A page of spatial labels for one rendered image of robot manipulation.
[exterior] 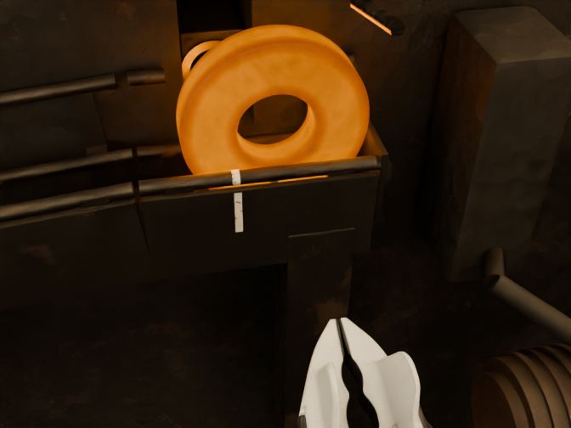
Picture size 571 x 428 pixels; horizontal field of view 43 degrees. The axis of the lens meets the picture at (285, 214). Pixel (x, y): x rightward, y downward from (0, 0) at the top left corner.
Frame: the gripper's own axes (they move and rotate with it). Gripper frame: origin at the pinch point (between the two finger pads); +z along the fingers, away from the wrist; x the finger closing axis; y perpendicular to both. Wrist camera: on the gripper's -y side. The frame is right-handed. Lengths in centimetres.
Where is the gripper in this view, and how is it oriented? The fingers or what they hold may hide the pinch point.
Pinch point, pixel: (340, 347)
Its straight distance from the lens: 40.2
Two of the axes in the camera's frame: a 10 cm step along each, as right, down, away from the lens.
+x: -9.8, 1.2, -1.6
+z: -1.8, -8.3, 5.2
